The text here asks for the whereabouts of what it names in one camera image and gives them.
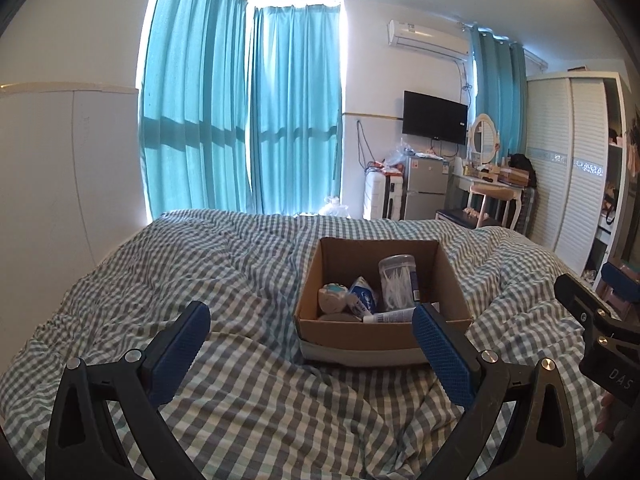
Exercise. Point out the clear cotton swab jar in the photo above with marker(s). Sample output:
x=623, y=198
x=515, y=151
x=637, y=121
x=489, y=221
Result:
x=397, y=280

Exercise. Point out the wide teal window curtain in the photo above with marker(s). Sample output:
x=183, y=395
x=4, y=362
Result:
x=190, y=110

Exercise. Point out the white oval mirror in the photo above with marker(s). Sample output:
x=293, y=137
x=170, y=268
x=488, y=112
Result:
x=484, y=137

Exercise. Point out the person's right hand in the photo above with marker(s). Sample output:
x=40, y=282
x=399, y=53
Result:
x=607, y=412

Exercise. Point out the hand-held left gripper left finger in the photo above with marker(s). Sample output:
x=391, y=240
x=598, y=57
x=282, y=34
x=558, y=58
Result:
x=182, y=350

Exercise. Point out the narrow teal window curtain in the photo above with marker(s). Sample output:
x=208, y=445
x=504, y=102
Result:
x=295, y=110

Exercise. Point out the brown cardboard box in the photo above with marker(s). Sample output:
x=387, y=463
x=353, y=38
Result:
x=360, y=342

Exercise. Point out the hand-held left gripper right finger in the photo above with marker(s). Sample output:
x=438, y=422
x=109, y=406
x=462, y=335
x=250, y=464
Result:
x=442, y=355

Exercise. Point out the white air conditioner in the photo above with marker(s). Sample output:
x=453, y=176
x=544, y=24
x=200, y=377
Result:
x=430, y=37

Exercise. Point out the white vanity table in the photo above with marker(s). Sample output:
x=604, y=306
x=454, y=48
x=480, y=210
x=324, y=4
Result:
x=460, y=182

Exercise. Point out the teal corner curtain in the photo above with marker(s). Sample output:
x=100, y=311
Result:
x=500, y=85

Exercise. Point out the blue tissue pack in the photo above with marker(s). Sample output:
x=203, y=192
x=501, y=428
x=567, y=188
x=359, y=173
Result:
x=362, y=297

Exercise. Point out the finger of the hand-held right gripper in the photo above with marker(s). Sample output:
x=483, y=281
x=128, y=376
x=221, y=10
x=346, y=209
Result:
x=580, y=300
x=622, y=282

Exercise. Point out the black wall television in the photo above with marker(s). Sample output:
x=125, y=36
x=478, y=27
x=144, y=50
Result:
x=435, y=117

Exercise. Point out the white slatted wardrobe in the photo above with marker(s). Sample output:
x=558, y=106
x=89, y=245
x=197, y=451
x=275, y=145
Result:
x=560, y=160

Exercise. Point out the black bag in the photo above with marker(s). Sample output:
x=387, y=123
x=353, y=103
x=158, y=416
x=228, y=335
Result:
x=522, y=167

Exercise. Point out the grey checked blanket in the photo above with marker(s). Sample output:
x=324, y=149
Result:
x=200, y=270

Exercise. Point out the white plastic bag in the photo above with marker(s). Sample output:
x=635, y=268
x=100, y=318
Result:
x=335, y=207

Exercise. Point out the black bench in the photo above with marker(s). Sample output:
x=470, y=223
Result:
x=452, y=215

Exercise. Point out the hanging clothes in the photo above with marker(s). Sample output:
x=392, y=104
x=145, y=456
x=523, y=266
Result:
x=634, y=145

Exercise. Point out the white suitcase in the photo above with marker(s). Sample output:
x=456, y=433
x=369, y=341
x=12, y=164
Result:
x=382, y=195

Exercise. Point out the clear plastic bag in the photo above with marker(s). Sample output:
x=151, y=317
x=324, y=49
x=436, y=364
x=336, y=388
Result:
x=400, y=152

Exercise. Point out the grey small fridge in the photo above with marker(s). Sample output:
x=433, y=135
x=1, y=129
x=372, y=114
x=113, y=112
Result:
x=425, y=190

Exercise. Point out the small white tube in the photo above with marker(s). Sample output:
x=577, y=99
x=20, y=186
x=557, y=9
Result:
x=395, y=316

